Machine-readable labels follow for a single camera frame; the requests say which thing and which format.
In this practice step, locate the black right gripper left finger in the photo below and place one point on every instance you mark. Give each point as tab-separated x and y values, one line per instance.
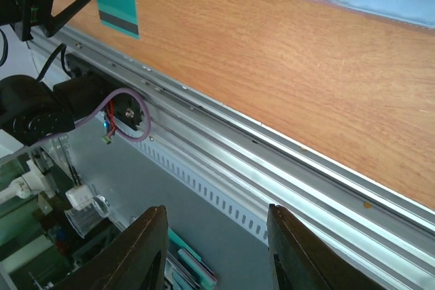
134	260

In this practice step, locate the aluminium front rail frame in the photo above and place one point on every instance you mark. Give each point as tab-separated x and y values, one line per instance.
386	235

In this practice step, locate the clear plastic cup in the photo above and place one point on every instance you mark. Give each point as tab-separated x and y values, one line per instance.
84	220

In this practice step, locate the grey slotted cable duct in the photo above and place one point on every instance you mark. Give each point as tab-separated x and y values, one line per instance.
206	188

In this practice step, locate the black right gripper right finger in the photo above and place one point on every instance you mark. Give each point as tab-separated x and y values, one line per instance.
301	260

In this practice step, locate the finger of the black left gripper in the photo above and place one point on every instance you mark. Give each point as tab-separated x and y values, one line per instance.
68	8

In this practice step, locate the white power adapter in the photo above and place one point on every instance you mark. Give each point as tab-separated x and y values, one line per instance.
80	197

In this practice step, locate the teal card with black stripe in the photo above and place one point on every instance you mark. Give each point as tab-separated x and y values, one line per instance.
120	15

